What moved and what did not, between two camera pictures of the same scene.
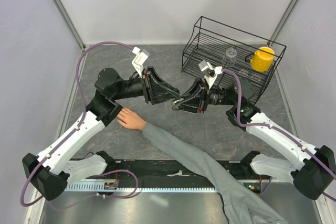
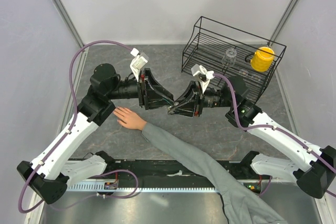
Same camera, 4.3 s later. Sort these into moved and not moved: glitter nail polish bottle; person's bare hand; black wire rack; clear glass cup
Moved: glitter nail polish bottle
Not moved: black wire rack; clear glass cup; person's bare hand
